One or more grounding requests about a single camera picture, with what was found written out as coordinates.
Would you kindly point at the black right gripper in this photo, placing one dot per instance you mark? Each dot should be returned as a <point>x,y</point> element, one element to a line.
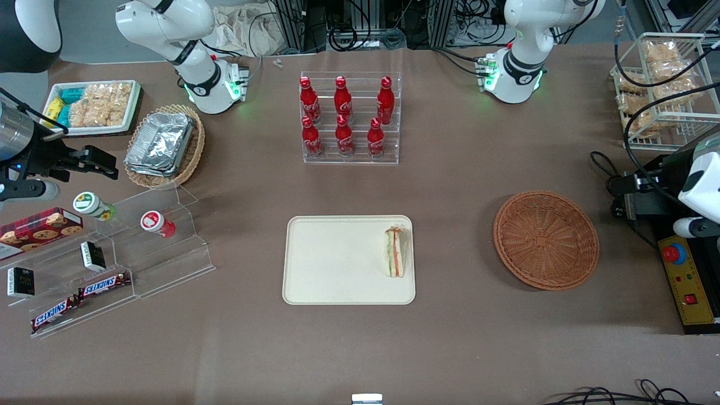
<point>44,157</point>

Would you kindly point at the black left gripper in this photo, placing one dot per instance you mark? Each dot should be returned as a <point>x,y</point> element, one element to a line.
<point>661,178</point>

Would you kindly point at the triangular sandwich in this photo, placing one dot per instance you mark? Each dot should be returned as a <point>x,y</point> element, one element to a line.
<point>395,253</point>

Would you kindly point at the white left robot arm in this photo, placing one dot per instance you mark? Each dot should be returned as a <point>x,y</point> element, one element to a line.
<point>529,34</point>

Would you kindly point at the white rectangular snack tray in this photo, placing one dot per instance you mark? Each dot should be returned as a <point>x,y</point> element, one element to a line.
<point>132,107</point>

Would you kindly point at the aluminium foil tray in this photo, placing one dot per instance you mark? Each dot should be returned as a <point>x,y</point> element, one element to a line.
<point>160,143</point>

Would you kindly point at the round brown wicker basket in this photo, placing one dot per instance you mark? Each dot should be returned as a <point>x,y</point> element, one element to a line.
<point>545,242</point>

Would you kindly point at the oval light wicker basket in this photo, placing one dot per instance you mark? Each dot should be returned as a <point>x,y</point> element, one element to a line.
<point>194,152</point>

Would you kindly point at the cream plastic serving tray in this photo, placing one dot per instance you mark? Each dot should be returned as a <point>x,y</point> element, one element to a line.
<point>337,260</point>

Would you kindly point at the green sunflower lid cup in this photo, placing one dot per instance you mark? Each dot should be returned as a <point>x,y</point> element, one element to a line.
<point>90,204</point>

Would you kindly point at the clear bag of crackers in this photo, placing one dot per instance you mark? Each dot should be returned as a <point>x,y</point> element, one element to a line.
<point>121,104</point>
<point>644,128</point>
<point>81,114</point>
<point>672,76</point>
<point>100,93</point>
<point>631,84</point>
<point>634,106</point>
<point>662,52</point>

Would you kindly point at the teal snack pack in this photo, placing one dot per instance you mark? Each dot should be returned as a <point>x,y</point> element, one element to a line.
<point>63,115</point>
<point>72,94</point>

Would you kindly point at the yellow snack pack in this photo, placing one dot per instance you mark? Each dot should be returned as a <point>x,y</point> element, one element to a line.
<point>53,108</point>

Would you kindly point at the red tartan cookie box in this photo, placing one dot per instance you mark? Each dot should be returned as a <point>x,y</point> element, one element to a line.
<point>39,230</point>

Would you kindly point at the red strawberry lid cup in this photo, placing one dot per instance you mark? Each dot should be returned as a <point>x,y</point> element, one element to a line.
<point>154,222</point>

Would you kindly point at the small black box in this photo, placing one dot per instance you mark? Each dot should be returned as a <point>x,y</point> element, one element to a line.
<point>93,256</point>
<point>21,282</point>

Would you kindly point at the Snickers chocolate bar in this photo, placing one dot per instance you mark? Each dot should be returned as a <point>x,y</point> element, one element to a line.
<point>104,285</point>
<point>53,315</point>

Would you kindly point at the yellow control box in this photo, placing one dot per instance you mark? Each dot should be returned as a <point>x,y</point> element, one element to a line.
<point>694,298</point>

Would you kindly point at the clear acrylic step shelf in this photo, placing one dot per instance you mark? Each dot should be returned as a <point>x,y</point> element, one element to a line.
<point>169,264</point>

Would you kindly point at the beige cloth bag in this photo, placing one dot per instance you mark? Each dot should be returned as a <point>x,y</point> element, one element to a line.
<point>247,31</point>

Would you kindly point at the red cola bottle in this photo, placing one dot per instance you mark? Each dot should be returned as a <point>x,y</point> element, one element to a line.
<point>311,140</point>
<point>343,100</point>
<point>310,101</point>
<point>386,102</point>
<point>376,140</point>
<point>344,138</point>

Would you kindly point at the clear acrylic bottle rack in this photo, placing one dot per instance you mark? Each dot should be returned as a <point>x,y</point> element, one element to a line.
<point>360,140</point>

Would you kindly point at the small white block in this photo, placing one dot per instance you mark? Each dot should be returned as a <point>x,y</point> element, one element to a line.
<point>367,399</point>

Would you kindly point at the aluminium frame post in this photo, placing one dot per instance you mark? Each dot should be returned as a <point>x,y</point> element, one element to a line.
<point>291,25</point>
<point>441,22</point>

